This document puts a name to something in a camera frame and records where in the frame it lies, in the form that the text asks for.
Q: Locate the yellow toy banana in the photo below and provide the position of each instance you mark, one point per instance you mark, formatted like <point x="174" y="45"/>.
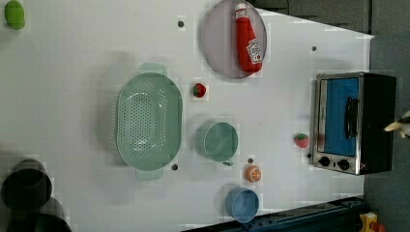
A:
<point x="402" y="125"/>

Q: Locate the silver toaster oven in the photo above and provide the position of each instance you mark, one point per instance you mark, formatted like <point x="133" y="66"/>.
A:
<point x="351" y="111"/>

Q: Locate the dark red strawberry toy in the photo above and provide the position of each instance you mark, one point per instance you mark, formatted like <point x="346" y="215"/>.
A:
<point x="199" y="90"/>

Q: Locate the green plastic colander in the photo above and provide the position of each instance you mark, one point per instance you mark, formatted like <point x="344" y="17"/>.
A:
<point x="149" y="113"/>

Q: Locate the red ketchup bottle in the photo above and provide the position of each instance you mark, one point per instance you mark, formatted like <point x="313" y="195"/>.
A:
<point x="248" y="49"/>

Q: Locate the orange slice toy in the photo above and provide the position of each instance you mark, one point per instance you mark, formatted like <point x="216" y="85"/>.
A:
<point x="253" y="174"/>

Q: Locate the blue plastic cup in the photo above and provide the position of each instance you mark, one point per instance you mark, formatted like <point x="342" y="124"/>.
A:
<point x="242" y="204"/>

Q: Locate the pink strawberry toy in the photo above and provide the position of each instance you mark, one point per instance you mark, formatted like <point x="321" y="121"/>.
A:
<point x="301" y="140"/>

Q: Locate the yellow red emergency button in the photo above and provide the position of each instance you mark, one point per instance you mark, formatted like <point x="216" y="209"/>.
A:
<point x="371" y="223"/>

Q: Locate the green toy vegetable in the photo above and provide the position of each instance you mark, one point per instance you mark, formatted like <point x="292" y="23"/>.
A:
<point x="14" y="15"/>

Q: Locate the green cup with handle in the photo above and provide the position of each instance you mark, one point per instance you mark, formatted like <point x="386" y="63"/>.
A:
<point x="217" y="141"/>

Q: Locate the blue metal frame rail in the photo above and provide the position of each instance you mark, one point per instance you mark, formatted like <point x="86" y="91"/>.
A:
<point x="335" y="216"/>

